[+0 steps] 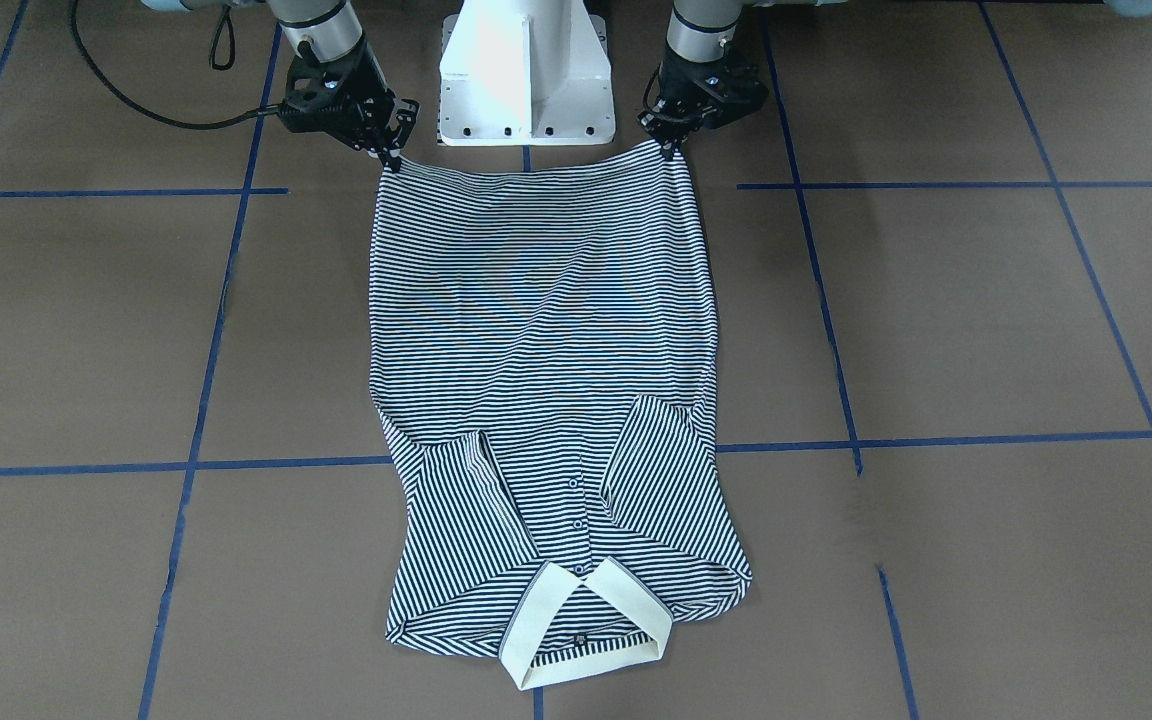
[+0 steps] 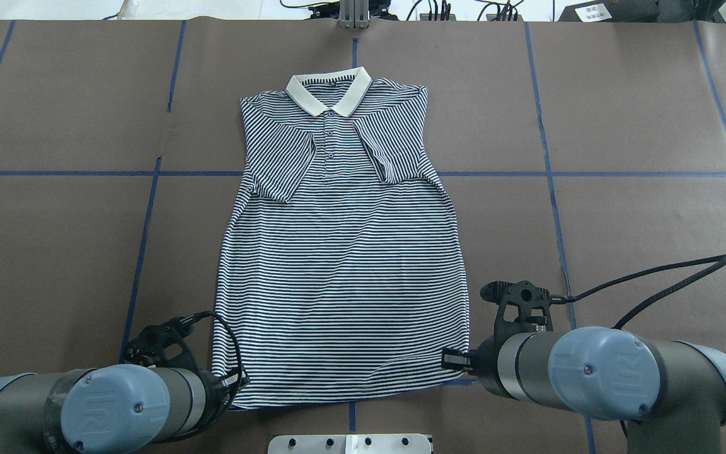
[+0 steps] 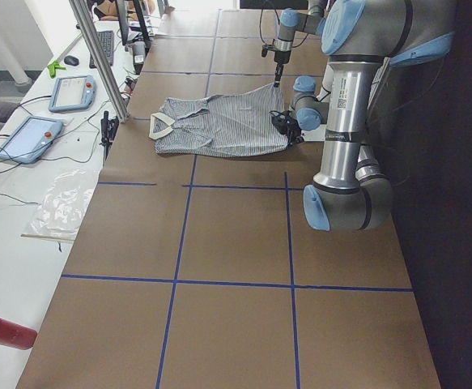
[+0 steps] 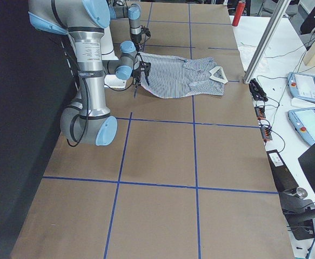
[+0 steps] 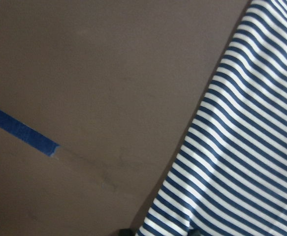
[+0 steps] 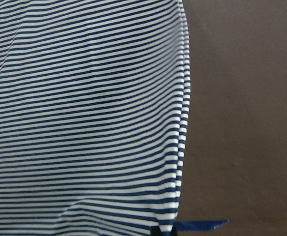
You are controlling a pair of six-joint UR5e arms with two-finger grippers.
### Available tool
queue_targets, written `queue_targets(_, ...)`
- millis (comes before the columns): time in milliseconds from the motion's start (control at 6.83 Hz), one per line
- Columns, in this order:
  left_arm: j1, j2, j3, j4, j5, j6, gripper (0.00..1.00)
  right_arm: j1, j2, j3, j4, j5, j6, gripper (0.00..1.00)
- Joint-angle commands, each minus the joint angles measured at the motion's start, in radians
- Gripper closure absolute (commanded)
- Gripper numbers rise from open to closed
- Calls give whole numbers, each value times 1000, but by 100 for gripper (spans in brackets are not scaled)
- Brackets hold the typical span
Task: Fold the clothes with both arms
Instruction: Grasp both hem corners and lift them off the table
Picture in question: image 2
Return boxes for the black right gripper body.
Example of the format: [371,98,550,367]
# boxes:
[441,281,553,379]

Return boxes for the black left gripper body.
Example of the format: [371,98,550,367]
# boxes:
[124,317,250,410]

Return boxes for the blue white striped polo shirt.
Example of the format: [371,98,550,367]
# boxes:
[211,67,470,410]

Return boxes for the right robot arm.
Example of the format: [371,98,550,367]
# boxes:
[441,281,726,453]

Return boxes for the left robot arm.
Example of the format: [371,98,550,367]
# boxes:
[0,311,250,453]

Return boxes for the black box with label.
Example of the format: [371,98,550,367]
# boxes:
[557,1,660,23]

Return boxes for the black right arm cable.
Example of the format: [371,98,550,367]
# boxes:
[550,253,726,331]

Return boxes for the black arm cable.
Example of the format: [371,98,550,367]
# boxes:
[174,310,245,442]
[550,253,726,331]

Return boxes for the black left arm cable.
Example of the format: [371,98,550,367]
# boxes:
[174,310,245,442]

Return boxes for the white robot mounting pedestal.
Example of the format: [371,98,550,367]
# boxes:
[266,433,434,453]

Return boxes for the aluminium frame post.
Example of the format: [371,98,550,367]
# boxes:
[339,0,371,30]

